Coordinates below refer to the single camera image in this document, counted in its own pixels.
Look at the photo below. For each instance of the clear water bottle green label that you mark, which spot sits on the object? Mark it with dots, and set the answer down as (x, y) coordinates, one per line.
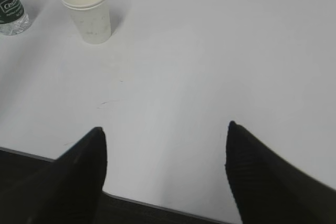
(14, 18)

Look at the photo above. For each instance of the white paper cup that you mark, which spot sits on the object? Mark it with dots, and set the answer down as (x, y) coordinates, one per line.
(92, 19)

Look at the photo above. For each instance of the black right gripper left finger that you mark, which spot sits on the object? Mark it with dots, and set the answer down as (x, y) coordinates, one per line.
(67, 190)

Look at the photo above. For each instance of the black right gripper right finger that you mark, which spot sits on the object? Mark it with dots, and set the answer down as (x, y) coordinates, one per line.
(268, 189)

